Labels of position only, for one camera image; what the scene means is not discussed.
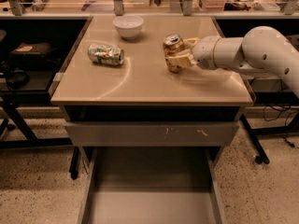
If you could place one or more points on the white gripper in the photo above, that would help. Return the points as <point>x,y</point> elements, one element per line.
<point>203,52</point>

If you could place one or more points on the orange soda can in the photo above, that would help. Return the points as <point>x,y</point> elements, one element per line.
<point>172,45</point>

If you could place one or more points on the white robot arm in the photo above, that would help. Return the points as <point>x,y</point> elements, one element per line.
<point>260,51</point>

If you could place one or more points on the crushed green silver can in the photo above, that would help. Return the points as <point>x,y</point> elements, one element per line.
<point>103,54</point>

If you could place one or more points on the grey drawer cabinet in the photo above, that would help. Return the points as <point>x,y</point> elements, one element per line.
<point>142,89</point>

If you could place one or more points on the closed grey top drawer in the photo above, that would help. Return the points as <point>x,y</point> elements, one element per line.
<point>151,134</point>

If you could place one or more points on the open grey middle drawer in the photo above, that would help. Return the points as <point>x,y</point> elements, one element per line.
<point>151,185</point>

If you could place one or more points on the white ceramic bowl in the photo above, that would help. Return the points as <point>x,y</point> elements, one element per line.
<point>129,26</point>

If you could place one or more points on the black bag on shelf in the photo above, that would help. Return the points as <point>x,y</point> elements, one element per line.
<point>32,53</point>

